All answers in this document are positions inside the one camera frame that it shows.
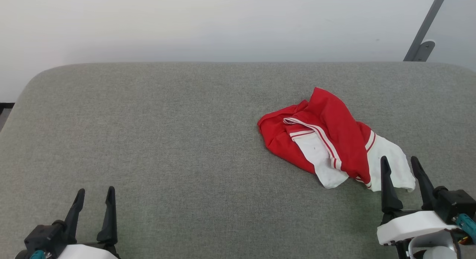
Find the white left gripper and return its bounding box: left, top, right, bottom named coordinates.
left=56, top=186, right=121, bottom=259

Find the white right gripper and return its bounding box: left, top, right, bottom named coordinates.
left=376, top=156, right=460, bottom=259

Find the red and white garment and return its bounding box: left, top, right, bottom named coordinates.
left=257, top=87, right=416, bottom=192

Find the grey metal pole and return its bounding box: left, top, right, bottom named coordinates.
left=403, top=0, right=449, bottom=62

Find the teal right camera connector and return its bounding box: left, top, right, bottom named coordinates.
left=452, top=214, right=476, bottom=242

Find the grey metal pole bracket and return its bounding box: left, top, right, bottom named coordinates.
left=412, top=40, right=436, bottom=62

